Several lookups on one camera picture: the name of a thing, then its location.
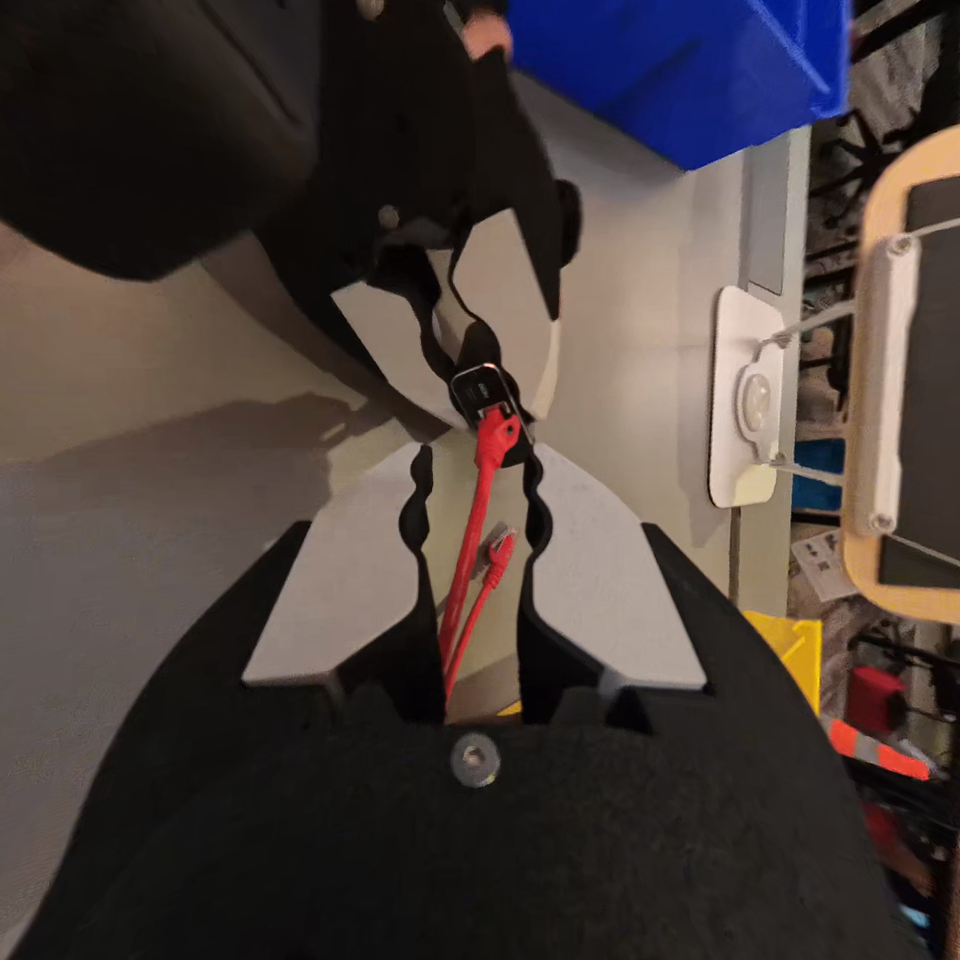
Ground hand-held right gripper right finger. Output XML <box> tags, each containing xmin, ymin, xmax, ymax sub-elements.
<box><xmin>516</xmin><ymin>441</ymin><xmax>711</xmax><ymax>695</ymax></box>

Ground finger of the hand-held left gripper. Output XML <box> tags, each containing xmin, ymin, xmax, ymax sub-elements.
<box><xmin>448</xmin><ymin>206</ymin><xmax>564</xmax><ymax>423</ymax></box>
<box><xmin>330</xmin><ymin>277</ymin><xmax>460</xmax><ymax>430</ymax></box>

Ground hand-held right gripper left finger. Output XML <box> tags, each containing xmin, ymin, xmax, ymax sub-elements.
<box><xmin>241</xmin><ymin>442</ymin><xmax>445</xmax><ymax>690</ymax></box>

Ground black ethernet port adapter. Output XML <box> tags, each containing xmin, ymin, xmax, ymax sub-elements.
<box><xmin>448</xmin><ymin>322</ymin><xmax>538</xmax><ymax>470</ymax></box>

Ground red ethernet cable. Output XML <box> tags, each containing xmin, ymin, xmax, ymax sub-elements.
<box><xmin>437</xmin><ymin>405</ymin><xmax>526</xmax><ymax>712</ymax></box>

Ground yellow plastic bin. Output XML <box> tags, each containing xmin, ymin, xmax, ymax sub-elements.
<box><xmin>741</xmin><ymin>609</ymin><xmax>825</xmax><ymax>717</ymax></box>

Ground blue plastic bin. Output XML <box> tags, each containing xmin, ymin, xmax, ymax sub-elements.
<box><xmin>506</xmin><ymin>0</ymin><xmax>854</xmax><ymax>172</ymax></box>

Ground person's left hand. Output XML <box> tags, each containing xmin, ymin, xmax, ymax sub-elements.
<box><xmin>461</xmin><ymin>15</ymin><xmax>515</xmax><ymax>63</ymax></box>

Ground printed paper leaflet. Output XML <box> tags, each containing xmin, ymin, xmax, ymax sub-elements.
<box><xmin>789</xmin><ymin>527</ymin><xmax>861</xmax><ymax>603</ymax></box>

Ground blue box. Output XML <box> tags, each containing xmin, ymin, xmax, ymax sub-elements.
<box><xmin>792</xmin><ymin>438</ymin><xmax>849</xmax><ymax>513</ymax></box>

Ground red bag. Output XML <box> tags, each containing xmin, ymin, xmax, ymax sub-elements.
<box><xmin>849</xmin><ymin>666</ymin><xmax>910</xmax><ymax>735</ymax></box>

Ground orange reflective item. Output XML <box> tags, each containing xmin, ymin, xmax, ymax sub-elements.
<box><xmin>827</xmin><ymin>718</ymin><xmax>933</xmax><ymax>783</ymax></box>

